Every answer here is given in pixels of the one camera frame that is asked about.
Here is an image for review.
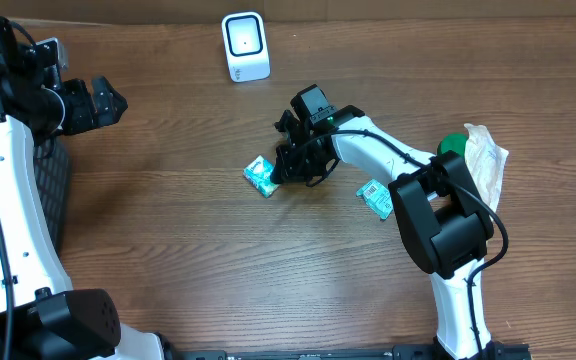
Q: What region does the teal wipes packet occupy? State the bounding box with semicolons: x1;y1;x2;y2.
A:
356;179;393;221

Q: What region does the green white small bottle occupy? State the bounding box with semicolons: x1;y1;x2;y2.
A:
437;133;468;157

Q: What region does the beige snack pouch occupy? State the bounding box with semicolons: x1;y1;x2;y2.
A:
464;123;509;211

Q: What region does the grey plastic basket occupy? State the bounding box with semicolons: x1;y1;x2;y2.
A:
33;139;72;253

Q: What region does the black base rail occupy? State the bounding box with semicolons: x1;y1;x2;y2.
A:
167;343;534;360

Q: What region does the teal Kleenex tissue pack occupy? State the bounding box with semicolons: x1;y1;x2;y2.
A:
243;155;279;198

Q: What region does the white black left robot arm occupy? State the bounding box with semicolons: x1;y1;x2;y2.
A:
0;16;175;359

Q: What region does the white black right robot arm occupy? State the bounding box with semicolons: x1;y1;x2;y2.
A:
270;85;531;359

